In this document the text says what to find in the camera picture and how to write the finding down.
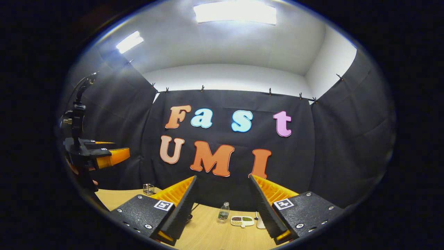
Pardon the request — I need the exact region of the clear plastic water bottle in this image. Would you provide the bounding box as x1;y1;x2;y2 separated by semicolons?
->
217;202;230;223

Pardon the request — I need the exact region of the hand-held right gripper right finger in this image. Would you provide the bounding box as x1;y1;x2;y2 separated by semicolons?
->
248;174;345;245

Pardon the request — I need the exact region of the row of black clips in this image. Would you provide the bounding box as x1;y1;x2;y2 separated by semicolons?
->
127;59;344;105

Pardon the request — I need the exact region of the black backdrop cloth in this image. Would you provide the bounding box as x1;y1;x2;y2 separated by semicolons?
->
57;45;396;213

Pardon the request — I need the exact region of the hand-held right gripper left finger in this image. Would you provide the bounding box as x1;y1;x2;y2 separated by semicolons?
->
109;175;199;246

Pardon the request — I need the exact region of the white divided dish with beans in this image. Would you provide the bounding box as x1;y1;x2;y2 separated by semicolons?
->
230;216;255;228

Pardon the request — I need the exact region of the large ceiling light panel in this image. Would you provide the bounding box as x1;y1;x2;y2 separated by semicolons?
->
194;1;277;25

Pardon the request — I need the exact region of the small ceiling light panel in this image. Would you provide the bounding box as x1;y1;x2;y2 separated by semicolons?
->
116;31;144;54

